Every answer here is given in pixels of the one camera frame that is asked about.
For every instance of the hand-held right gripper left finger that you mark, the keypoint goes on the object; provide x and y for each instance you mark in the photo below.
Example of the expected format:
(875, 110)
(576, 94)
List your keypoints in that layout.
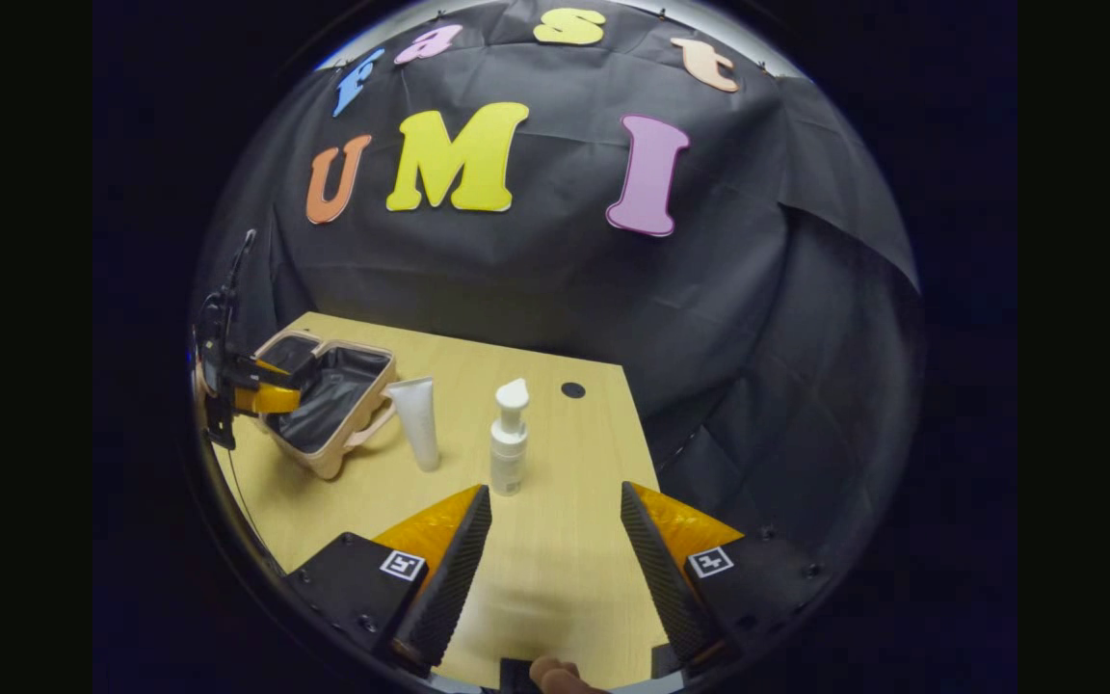
(454, 569)

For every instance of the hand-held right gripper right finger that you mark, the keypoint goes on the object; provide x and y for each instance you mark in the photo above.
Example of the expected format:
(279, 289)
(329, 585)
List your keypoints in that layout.
(661, 569)

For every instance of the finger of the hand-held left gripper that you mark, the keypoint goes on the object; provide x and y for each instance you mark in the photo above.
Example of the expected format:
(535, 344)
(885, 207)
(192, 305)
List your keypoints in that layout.
(276, 376)
(271, 399)

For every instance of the beige suitcase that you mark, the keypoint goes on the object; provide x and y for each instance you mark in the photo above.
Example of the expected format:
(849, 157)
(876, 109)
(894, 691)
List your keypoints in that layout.
(343, 395)

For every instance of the white pump bottle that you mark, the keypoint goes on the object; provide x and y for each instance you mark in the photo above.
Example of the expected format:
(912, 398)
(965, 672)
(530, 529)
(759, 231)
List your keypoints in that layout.
(509, 453)

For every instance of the white squeeze tube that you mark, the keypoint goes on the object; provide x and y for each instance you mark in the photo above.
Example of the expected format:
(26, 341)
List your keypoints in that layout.
(418, 424)

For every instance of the black backdrop cloth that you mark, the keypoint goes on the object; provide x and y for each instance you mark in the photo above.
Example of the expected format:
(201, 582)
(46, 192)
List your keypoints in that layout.
(536, 280)

